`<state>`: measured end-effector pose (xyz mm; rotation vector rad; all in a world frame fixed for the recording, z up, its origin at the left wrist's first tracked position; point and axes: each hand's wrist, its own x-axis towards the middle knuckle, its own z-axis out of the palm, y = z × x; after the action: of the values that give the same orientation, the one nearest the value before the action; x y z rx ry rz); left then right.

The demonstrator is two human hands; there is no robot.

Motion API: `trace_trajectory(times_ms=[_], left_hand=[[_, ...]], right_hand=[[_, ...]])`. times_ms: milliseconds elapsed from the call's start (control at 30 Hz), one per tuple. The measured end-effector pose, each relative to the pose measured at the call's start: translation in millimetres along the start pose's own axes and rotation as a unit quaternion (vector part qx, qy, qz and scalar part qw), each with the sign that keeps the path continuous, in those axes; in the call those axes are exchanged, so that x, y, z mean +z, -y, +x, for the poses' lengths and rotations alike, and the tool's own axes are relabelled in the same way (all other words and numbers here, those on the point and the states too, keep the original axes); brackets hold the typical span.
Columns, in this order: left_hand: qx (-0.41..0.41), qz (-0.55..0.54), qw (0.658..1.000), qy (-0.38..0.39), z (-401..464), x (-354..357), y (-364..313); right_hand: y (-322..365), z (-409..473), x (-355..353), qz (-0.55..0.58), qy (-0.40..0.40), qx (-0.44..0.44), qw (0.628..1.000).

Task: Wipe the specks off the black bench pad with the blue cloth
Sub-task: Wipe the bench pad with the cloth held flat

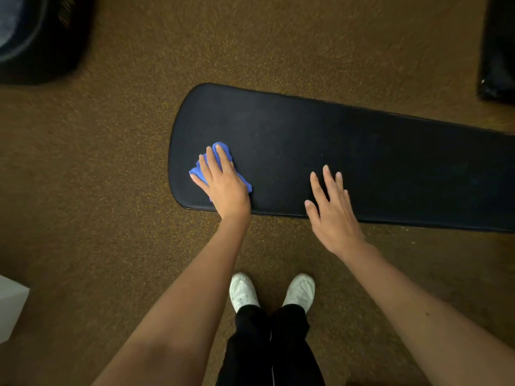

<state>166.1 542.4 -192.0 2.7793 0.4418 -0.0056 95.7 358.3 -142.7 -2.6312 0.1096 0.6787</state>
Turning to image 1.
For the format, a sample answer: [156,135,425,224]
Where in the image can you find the person's right hand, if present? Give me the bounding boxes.
[304,165,367,260]

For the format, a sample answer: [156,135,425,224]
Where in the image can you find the person's left forearm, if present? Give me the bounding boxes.
[92,213,252,386]

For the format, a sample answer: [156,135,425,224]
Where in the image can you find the person's left white shoe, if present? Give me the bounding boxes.
[229,272,261,314]

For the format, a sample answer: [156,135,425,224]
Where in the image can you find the person's left hand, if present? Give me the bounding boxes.
[189,144,252,222]

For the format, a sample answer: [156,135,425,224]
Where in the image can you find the black glossy equipment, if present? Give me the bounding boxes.
[477,0,515,104]

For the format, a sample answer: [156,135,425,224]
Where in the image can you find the person's right forearm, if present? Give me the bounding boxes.
[337,238,515,386]

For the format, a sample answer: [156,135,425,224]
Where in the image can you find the black padded bench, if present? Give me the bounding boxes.
[168,83,515,233]

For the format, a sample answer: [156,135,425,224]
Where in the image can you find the person's white shoe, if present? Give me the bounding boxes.
[282,273,316,314]
[229,272,261,314]

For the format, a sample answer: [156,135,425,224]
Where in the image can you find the white box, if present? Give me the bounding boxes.
[0,275,31,344]

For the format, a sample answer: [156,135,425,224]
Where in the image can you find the blue cleaning cloth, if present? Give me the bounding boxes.
[189,142,253,202]

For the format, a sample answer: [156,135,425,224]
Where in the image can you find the person's black trousers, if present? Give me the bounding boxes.
[215,304,326,386]

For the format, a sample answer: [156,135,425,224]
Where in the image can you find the person's right white shoe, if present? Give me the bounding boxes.
[282,273,316,314]

